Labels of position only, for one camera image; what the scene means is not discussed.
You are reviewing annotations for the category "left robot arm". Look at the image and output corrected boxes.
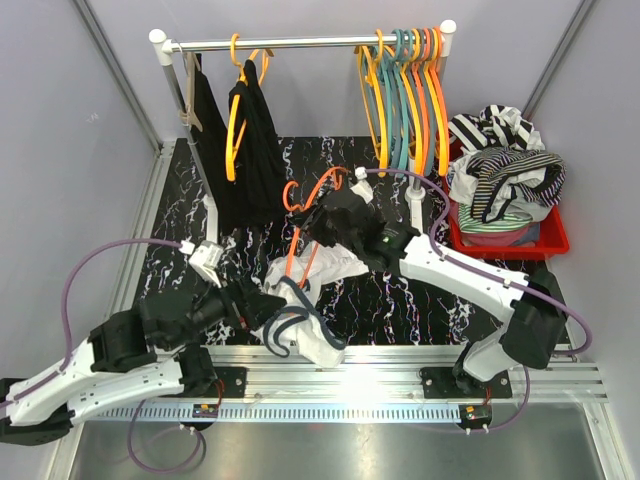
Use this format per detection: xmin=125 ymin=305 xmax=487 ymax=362
xmin=1 ymin=281 xmax=286 ymax=446

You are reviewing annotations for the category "beige wooden hanger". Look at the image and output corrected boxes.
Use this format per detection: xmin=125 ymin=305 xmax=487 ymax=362
xmin=180 ymin=52 xmax=203 ymax=132

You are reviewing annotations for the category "orange hanger with white top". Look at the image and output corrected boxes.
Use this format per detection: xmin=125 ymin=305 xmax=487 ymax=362
xmin=282 ymin=166 xmax=349 ymax=276

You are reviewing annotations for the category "aluminium mounting rail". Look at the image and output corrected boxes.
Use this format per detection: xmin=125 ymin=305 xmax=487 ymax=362
xmin=97 ymin=346 xmax=608 ymax=424

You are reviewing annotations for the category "black marble patterned mat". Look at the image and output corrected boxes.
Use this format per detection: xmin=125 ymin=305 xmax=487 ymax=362
xmin=124 ymin=137 xmax=571 ymax=347

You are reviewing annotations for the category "teal empty hanger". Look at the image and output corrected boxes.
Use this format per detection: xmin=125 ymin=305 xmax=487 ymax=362
xmin=390 ymin=28 xmax=410 ymax=170
xmin=379 ymin=47 xmax=400 ymax=168

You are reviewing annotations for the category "black garment on beige hanger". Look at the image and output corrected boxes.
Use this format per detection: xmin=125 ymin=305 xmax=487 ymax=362
xmin=192 ymin=70 xmax=236 ymax=235

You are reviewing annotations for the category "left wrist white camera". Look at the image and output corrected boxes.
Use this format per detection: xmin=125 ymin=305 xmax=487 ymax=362
xmin=179 ymin=240 xmax=223 ymax=287

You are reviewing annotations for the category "orange empty hanger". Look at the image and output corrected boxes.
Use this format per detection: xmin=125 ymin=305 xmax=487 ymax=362
xmin=428 ymin=27 xmax=449 ymax=177
xmin=413 ymin=29 xmax=436 ymax=176

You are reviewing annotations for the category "metal clothes rack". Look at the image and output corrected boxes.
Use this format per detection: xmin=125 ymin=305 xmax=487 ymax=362
xmin=148 ymin=19 xmax=457 ymax=242

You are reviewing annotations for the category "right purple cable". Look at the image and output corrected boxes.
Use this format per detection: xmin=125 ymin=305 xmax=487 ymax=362
xmin=364 ymin=167 xmax=594 ymax=431

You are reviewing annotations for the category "purple striped garment pile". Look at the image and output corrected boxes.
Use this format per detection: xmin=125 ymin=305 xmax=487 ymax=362
xmin=447 ymin=147 xmax=567 ymax=227

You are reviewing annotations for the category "red plastic bin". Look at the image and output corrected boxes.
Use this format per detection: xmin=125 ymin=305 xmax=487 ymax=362
xmin=445 ymin=142 xmax=569 ymax=260

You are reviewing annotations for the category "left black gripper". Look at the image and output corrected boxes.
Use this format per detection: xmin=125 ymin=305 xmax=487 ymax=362
xmin=164 ymin=267 xmax=288 ymax=352

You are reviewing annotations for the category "yellow empty hanger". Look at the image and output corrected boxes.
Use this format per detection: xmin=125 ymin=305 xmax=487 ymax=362
xmin=399 ymin=29 xmax=425 ymax=173

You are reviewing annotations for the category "black white striped tank top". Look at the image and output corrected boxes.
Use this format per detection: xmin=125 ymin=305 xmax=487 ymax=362
xmin=448 ymin=104 xmax=546 ymax=154

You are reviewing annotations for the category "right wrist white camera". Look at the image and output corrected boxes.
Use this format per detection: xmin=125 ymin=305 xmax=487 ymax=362
xmin=350 ymin=166 xmax=374 ymax=204

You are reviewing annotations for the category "wrist white camera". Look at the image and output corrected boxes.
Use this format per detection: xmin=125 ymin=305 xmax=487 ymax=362
xmin=350 ymin=166 xmax=374 ymax=204
xmin=179 ymin=240 xmax=223 ymax=287

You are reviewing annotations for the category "white tank top navy trim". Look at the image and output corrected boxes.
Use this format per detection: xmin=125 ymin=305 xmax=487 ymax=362
xmin=254 ymin=242 xmax=369 ymax=368

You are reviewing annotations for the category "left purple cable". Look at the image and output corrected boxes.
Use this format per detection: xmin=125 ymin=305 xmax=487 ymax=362
xmin=0 ymin=237 xmax=209 ymax=474

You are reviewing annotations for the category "purple cable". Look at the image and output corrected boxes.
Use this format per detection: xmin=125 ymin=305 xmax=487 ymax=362
xmin=364 ymin=167 xmax=594 ymax=431
xmin=0 ymin=237 xmax=209 ymax=474

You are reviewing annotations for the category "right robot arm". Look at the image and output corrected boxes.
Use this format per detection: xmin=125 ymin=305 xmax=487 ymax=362
xmin=292 ymin=188 xmax=566 ymax=397

